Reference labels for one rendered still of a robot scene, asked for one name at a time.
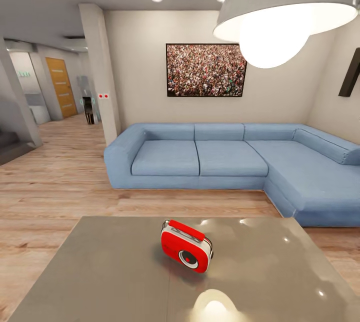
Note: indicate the standing mirror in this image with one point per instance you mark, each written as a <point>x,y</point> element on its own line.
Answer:
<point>87,100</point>

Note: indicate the door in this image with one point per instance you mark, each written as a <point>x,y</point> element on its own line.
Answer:
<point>62,87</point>

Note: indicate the picture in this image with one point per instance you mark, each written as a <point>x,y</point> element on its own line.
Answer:
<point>205,70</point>

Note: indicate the radio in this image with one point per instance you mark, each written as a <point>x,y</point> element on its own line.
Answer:
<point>187,246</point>

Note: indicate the coffee table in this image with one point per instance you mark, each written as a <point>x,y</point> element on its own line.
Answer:
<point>113,269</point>

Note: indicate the sofa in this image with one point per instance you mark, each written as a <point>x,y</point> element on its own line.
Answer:
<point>307,174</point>

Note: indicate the stairs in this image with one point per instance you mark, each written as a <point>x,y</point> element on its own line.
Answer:
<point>11,147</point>

